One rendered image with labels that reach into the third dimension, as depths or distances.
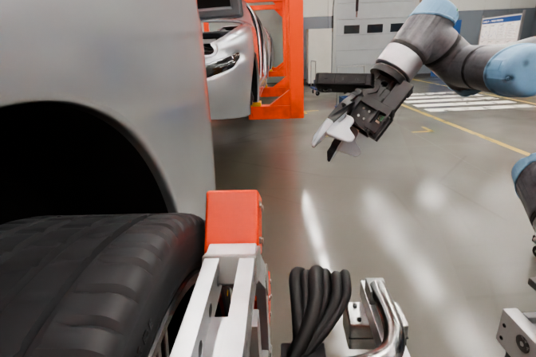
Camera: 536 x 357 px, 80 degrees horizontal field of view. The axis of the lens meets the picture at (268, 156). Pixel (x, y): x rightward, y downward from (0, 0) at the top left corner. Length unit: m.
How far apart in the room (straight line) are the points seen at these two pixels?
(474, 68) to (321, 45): 11.24
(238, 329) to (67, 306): 0.14
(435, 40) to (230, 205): 0.46
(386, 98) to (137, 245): 0.48
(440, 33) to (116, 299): 0.62
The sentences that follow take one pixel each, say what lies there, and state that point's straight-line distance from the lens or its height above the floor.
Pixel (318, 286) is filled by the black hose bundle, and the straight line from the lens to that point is 0.48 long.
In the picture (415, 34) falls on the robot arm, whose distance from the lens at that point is 0.66.
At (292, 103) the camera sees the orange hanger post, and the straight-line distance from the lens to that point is 3.96.
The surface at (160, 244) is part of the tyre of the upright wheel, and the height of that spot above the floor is 1.17.
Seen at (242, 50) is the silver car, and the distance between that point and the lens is 3.02.
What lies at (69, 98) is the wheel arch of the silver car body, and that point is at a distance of 0.46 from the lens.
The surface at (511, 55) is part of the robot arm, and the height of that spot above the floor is 1.33.
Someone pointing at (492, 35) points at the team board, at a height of 1.43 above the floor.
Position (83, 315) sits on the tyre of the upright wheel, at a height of 1.17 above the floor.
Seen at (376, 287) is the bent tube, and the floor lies 1.01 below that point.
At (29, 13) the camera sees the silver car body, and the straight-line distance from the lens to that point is 0.43.
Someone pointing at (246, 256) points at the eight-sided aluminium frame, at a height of 1.12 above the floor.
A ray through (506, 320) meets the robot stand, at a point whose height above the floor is 0.76.
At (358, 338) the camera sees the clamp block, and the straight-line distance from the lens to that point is 0.58.
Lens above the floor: 1.35
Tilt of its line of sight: 19 degrees down
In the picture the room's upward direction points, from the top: 2 degrees counter-clockwise
